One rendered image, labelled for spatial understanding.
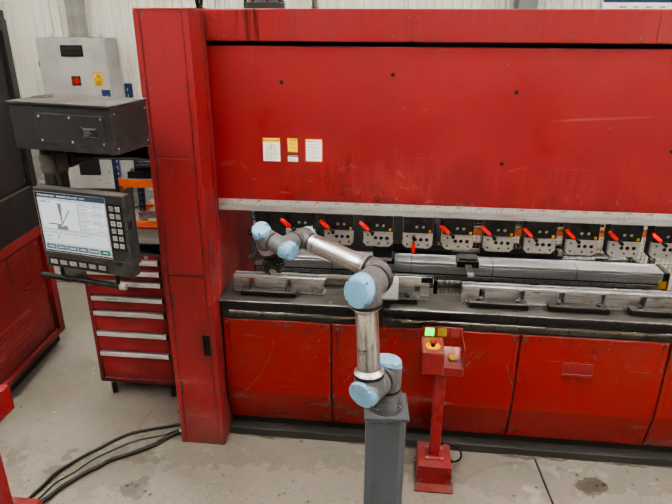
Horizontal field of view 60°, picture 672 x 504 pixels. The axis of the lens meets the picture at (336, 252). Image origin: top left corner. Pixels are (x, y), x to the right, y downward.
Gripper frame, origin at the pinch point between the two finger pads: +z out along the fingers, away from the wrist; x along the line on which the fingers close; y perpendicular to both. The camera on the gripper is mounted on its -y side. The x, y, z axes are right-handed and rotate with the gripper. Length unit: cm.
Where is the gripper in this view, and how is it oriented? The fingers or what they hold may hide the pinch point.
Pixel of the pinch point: (273, 273)
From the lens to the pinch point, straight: 259.3
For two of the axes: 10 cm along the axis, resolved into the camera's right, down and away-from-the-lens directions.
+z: 1.1, 5.5, 8.3
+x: 3.4, -8.0, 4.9
